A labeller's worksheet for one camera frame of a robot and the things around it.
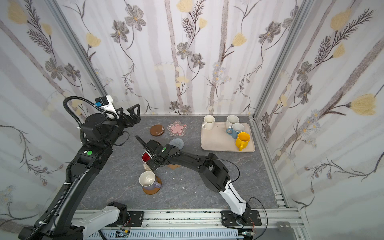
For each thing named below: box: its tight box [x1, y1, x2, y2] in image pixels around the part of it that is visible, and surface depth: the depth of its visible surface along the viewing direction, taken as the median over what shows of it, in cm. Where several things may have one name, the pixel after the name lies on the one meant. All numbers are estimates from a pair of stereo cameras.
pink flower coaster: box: [167, 121, 188, 137], surface depth 114 cm
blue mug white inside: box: [226, 123, 245, 139], surface depth 103 cm
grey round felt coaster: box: [169, 138, 185, 150], surface depth 106 cm
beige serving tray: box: [201, 122, 256, 153], surface depth 109 cm
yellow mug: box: [235, 132, 251, 152], surface depth 99 cm
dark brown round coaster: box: [150, 124, 165, 137], surface depth 113 cm
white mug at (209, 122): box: [201, 115, 216, 131], surface depth 109 cm
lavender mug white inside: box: [138, 170, 162, 190], surface depth 82 cm
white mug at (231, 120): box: [226, 115, 240, 129], surface depth 110 cm
